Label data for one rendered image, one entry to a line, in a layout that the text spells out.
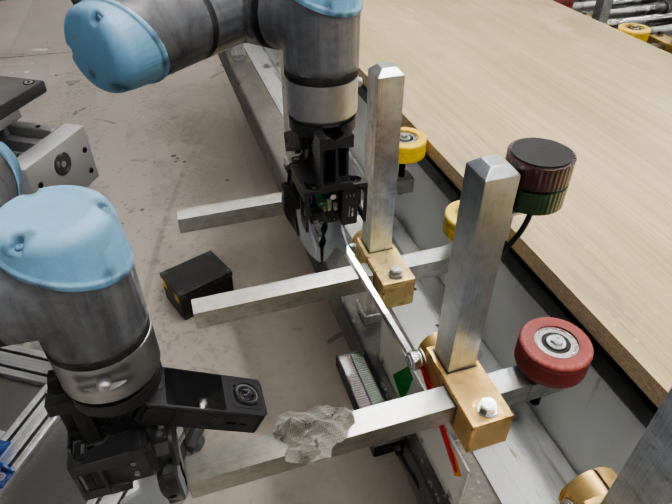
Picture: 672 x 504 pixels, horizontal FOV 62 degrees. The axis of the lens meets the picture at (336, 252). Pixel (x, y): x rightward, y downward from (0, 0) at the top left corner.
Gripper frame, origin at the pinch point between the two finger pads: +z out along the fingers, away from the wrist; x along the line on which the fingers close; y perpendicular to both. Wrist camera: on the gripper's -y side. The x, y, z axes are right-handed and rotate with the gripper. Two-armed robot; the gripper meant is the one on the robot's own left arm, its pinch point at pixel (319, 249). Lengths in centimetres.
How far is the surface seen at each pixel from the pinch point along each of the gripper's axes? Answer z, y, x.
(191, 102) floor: 92, -264, -1
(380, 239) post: 4.5, -4.9, 10.7
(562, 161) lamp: -21.4, 20.4, 16.2
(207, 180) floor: 92, -175, -4
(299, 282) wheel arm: 7.7, -2.9, -2.3
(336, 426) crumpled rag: 4.5, 23.1, -5.1
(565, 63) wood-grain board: 2, -51, 74
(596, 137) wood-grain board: 2, -18, 58
